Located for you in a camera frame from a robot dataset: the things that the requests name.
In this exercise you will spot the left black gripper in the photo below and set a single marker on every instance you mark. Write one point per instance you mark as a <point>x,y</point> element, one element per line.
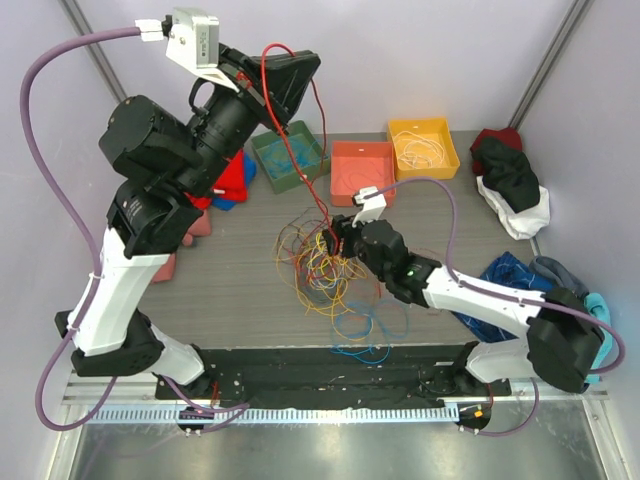
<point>288,78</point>

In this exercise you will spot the pink cloth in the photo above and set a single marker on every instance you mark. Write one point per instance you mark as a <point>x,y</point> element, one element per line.
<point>199,229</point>

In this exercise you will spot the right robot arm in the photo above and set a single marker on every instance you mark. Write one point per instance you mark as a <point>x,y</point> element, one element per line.
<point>552,337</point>

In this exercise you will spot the cyan cloth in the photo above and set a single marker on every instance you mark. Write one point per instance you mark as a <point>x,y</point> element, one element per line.
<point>598,308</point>

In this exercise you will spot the aluminium rail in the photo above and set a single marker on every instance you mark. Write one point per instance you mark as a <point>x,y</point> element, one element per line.
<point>82,392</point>

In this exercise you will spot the yellow plastic bin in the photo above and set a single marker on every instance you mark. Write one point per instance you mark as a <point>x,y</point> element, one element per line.
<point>422,147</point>

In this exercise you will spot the dark red cloth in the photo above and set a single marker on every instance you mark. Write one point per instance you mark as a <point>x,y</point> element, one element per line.
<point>500,139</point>

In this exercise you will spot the right aluminium frame post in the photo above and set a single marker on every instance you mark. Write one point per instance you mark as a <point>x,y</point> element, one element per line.
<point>575,15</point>

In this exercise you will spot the slotted cable duct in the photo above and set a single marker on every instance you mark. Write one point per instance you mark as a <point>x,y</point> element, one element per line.
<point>182,414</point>

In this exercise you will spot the green plastic bin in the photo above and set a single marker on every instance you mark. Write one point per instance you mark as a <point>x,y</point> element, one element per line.
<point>272,155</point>

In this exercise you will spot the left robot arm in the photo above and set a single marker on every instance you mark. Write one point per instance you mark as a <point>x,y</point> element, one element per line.
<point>166,163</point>

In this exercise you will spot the orange plastic bin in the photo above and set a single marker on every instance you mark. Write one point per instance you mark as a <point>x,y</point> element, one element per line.
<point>356,165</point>

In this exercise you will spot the white cloth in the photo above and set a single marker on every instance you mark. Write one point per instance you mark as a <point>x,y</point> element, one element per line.
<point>519,226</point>

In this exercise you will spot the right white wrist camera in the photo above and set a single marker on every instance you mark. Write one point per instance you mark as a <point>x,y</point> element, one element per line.
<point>371,202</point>

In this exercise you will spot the aluminium frame post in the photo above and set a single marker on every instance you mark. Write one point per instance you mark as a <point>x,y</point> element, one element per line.
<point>81,25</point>
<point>575,15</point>

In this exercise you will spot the left aluminium frame post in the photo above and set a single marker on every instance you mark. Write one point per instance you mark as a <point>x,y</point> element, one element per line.
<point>81,25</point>

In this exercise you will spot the grey blue cloth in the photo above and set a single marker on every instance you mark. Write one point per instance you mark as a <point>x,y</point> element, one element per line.
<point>558,274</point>

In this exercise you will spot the blue plaid shirt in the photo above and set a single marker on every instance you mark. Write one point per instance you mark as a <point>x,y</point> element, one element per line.
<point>507,271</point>

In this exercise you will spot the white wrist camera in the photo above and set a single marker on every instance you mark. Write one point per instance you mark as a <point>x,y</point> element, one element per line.
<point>193,43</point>
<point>371,202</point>

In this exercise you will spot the black cloth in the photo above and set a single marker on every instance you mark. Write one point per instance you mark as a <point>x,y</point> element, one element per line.
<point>507,171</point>

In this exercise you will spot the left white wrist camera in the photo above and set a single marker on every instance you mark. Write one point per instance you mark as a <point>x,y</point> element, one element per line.
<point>193,43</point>

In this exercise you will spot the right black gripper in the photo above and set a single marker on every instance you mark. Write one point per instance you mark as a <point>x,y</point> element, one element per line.
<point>344,226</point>

